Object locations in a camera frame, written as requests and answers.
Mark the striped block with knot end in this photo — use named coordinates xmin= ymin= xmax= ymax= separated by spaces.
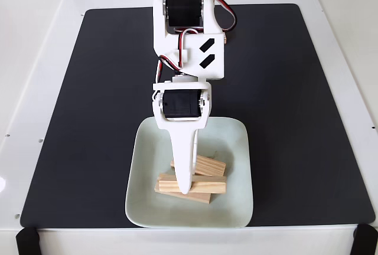
xmin=158 ymin=176 xmax=227 ymax=195

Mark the pale square ceramic plate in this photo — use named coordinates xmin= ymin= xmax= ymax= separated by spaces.
xmin=125 ymin=116 xmax=254 ymax=228

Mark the red black white servo cable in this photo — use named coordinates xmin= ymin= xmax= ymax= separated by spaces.
xmin=212 ymin=0 xmax=238 ymax=32
xmin=152 ymin=28 xmax=205 ymax=102

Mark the black rubber mat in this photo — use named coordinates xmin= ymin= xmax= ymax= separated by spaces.
xmin=19 ymin=3 xmax=376 ymax=228

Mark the striped grain wooden block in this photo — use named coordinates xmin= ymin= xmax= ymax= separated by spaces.
xmin=170 ymin=155 xmax=227 ymax=177

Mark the smooth light wooden block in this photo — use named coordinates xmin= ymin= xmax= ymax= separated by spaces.
xmin=154 ymin=172 xmax=212 ymax=205

